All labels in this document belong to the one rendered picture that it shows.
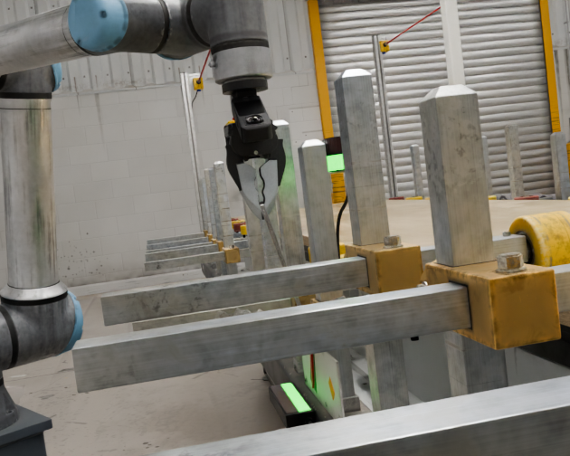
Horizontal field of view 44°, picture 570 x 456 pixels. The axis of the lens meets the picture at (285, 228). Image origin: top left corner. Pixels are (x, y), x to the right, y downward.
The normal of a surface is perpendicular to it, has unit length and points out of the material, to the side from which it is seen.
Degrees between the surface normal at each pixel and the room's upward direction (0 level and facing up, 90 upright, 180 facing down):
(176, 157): 90
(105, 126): 90
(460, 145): 90
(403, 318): 90
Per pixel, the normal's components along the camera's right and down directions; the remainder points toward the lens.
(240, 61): -0.04, 0.07
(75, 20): -0.62, 0.13
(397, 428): -0.12, -0.99
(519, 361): -0.98, 0.13
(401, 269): 0.18, 0.04
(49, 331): 0.69, 0.13
